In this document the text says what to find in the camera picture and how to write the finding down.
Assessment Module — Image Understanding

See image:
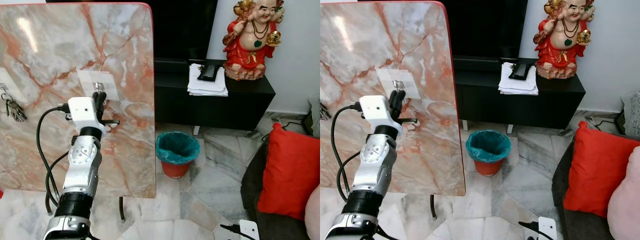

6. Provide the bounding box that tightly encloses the clear adhesive metal hook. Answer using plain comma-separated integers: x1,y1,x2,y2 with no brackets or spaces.
0,67,26,104
77,70,121,101
376,67,422,100

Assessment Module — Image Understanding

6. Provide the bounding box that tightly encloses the marble pattern folding table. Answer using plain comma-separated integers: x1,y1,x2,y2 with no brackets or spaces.
0,1,157,222
320,0,467,220

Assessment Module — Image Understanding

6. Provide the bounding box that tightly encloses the grey cushion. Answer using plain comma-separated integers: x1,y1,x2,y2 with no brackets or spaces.
621,91,640,138
307,95,321,138

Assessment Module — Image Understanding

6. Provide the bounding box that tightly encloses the dark hanging key bunch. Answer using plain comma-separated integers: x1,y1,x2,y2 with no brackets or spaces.
1,92,27,123

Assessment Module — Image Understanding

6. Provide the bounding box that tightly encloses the red bin teal liner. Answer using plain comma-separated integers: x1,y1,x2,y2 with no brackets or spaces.
155,131,201,179
465,130,512,177

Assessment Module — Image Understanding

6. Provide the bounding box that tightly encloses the white paper stack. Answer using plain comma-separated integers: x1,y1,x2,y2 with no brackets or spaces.
498,61,540,96
187,63,229,97

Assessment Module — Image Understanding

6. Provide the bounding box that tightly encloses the black flat device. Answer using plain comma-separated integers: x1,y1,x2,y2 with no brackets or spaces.
509,62,531,81
197,64,220,82

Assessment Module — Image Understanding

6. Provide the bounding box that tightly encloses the black low console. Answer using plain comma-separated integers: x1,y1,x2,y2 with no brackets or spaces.
154,57,276,136
452,56,586,135

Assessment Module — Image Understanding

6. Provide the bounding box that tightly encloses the red cushion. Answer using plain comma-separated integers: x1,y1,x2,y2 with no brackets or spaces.
256,122,321,221
563,121,640,219

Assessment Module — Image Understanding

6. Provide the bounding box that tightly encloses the pink cushion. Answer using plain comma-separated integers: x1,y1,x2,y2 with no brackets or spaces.
606,146,640,240
304,186,321,240

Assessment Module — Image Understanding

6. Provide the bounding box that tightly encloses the red laughing buddha statue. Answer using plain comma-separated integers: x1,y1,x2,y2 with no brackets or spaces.
222,0,286,81
533,0,596,80

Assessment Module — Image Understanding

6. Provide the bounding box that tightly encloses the dark brown sofa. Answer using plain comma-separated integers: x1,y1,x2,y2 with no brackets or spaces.
551,141,640,240
240,144,321,240

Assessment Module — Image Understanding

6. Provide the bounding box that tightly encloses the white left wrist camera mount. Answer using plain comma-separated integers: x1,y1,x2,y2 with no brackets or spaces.
66,96,107,137
359,95,403,135

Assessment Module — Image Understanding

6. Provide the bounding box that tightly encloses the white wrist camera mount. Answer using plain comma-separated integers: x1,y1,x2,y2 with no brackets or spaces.
66,96,107,137
239,219,260,240
537,216,558,240
359,95,403,135

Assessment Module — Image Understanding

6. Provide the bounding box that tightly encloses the thin black floor cable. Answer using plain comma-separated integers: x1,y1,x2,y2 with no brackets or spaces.
585,116,624,132
260,116,313,144

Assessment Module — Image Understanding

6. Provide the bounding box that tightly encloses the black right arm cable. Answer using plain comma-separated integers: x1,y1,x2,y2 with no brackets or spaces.
518,221,551,240
220,224,257,240

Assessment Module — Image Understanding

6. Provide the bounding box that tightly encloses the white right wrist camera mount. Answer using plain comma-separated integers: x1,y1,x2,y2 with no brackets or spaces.
537,216,558,240
239,219,260,240

